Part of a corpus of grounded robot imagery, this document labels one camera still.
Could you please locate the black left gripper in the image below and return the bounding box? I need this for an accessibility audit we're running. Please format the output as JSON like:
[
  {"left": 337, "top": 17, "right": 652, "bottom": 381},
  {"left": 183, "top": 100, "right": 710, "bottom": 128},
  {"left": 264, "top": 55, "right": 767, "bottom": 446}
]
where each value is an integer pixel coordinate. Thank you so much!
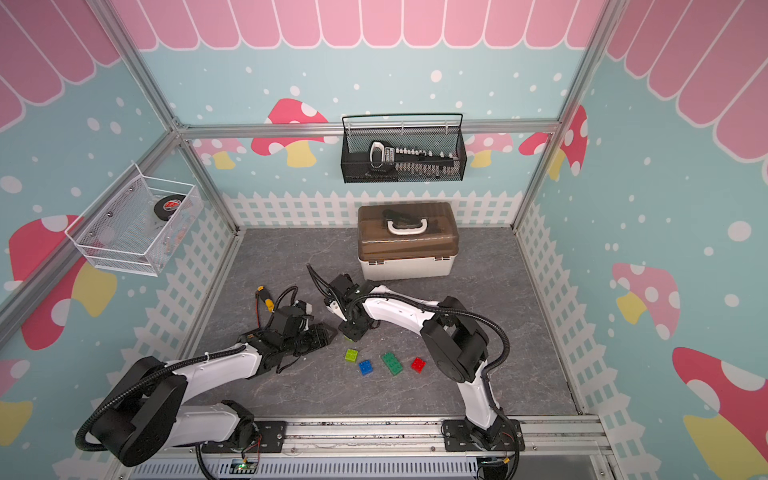
[{"left": 283, "top": 322, "right": 338, "bottom": 357}]

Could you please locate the green long lego brick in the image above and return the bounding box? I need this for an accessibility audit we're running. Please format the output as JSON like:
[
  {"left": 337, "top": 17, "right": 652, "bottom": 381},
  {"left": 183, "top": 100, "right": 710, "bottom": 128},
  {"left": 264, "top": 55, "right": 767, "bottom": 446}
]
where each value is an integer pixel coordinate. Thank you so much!
[{"left": 381, "top": 352, "right": 404, "bottom": 376}]

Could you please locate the red lego brick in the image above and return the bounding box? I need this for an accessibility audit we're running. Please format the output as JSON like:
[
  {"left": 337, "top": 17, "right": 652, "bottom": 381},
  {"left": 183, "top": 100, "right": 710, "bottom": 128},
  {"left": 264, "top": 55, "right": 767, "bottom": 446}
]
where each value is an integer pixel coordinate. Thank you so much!
[{"left": 411, "top": 357, "right": 426, "bottom": 373}]

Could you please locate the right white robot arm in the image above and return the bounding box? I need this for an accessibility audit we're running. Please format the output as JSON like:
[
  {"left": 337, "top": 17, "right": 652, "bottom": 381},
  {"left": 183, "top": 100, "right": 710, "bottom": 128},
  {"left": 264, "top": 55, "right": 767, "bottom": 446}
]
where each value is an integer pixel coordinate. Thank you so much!
[{"left": 311, "top": 272, "right": 510, "bottom": 438}]

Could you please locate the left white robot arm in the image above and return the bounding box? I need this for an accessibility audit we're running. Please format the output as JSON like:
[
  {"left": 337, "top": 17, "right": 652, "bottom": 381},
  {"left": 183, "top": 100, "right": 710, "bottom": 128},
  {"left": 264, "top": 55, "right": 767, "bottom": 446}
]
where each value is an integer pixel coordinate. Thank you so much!
[{"left": 75, "top": 301, "right": 337, "bottom": 467}]

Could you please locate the blue lego brick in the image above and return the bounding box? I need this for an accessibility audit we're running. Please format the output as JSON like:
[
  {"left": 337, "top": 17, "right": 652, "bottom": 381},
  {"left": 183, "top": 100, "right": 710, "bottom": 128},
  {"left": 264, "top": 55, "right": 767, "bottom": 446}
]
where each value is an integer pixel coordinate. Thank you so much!
[{"left": 358, "top": 360, "right": 373, "bottom": 376}]

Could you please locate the white storage box base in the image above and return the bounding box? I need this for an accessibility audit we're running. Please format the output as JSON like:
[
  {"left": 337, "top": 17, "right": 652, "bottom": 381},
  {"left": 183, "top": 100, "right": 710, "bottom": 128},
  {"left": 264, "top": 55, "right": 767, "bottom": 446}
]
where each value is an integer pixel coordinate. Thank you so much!
[{"left": 359, "top": 255, "right": 456, "bottom": 281}]

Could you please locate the yellow black screwdriver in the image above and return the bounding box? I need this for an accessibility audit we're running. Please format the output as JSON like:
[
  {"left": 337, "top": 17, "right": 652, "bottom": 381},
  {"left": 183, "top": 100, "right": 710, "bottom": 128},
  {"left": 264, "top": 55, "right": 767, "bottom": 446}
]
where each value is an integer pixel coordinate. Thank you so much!
[{"left": 255, "top": 286, "right": 275, "bottom": 313}]

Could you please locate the brown translucent box lid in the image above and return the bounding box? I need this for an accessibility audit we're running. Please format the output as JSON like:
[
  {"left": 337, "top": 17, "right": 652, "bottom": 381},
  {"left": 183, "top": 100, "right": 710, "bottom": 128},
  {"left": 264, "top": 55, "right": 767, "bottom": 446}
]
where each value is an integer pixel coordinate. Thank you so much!
[{"left": 358, "top": 202, "right": 459, "bottom": 262}]

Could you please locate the socket wrench bit set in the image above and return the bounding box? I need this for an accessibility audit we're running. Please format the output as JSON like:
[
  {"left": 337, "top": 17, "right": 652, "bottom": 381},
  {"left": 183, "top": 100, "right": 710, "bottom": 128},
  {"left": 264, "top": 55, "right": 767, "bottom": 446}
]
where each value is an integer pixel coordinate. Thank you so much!
[{"left": 363, "top": 141, "right": 464, "bottom": 182}]

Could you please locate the black tape roll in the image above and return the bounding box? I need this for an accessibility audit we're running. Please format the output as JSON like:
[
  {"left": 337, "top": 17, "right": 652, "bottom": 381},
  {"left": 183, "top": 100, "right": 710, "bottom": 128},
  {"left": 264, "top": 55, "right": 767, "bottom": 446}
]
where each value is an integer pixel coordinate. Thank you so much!
[{"left": 153, "top": 194, "right": 186, "bottom": 222}]

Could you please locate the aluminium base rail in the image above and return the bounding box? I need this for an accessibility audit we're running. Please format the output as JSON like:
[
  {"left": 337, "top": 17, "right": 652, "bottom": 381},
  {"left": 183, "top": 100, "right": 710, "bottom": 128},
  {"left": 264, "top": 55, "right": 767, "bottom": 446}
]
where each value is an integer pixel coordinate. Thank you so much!
[{"left": 197, "top": 415, "right": 613, "bottom": 460}]

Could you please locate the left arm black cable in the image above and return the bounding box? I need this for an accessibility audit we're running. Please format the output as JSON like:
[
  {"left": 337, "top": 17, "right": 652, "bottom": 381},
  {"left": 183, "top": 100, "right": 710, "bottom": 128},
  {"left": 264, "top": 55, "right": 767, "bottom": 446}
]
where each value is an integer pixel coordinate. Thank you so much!
[{"left": 74, "top": 344, "right": 247, "bottom": 452}]

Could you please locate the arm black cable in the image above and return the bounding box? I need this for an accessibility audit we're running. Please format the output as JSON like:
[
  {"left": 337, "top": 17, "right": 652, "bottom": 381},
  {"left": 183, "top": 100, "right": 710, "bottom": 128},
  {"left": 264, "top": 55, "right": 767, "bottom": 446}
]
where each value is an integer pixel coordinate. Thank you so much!
[
  {"left": 74, "top": 344, "right": 247, "bottom": 452},
  {"left": 350, "top": 292, "right": 512, "bottom": 385}
]

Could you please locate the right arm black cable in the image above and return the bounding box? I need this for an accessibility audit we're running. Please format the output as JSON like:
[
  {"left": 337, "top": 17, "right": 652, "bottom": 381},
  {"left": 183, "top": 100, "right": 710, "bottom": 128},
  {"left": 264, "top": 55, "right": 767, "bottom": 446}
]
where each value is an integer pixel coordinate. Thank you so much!
[{"left": 350, "top": 292, "right": 512, "bottom": 385}]

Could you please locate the black wire wall basket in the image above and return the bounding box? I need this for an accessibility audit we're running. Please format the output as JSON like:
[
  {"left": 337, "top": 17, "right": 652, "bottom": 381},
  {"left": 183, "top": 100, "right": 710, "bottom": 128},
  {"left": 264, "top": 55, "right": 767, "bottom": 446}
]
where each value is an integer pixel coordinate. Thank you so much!
[{"left": 340, "top": 113, "right": 467, "bottom": 183}]

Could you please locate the white wire wall basket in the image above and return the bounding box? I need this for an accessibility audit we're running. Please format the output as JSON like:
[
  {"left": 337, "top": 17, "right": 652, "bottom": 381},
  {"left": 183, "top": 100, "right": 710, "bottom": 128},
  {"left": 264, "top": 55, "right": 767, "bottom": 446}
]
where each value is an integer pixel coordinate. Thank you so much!
[{"left": 65, "top": 164, "right": 203, "bottom": 277}]

